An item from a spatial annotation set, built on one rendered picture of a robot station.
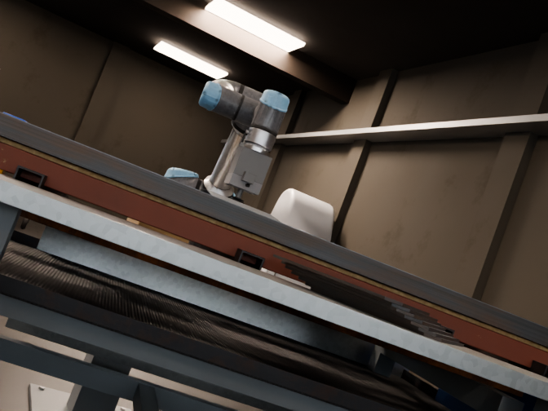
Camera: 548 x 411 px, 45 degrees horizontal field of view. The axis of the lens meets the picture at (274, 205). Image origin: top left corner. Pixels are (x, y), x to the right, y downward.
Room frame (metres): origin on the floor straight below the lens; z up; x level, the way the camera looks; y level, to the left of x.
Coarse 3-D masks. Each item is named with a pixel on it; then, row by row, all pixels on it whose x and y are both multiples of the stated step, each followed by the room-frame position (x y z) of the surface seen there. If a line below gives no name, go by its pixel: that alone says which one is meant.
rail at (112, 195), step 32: (0, 160) 1.25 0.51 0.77; (32, 160) 1.26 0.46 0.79; (64, 192) 1.28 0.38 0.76; (96, 192) 1.29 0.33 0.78; (128, 192) 1.30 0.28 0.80; (160, 224) 1.32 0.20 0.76; (192, 224) 1.33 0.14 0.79; (224, 224) 1.38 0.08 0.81; (288, 256) 1.38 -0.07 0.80; (384, 288) 1.46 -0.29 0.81; (448, 320) 1.47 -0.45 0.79; (512, 352) 1.51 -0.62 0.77; (544, 352) 1.52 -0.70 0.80
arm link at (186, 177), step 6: (174, 168) 2.40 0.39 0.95; (168, 174) 2.40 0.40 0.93; (174, 174) 2.39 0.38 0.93; (180, 174) 2.38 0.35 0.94; (186, 174) 2.39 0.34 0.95; (192, 174) 2.40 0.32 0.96; (180, 180) 2.38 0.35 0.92; (186, 180) 2.39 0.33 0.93; (192, 180) 2.40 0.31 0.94; (198, 180) 2.42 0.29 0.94; (192, 186) 2.39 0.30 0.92; (198, 186) 2.40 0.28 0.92
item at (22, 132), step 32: (0, 128) 1.24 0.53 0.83; (32, 128) 1.26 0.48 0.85; (64, 160) 1.28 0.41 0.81; (96, 160) 1.28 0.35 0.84; (160, 192) 1.31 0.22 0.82; (192, 192) 1.33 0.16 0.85; (256, 224) 1.36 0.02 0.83; (320, 256) 1.39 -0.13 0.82; (352, 256) 1.41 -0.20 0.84; (416, 288) 1.44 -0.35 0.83; (480, 320) 1.48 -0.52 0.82; (512, 320) 1.50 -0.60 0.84
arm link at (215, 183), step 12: (252, 96) 2.14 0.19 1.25; (240, 132) 2.20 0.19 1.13; (228, 144) 2.27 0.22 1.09; (228, 156) 2.28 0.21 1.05; (216, 168) 2.34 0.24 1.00; (228, 168) 2.31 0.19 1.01; (204, 180) 2.40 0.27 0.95; (216, 180) 2.36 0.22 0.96; (216, 192) 2.37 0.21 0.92; (228, 192) 2.39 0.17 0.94
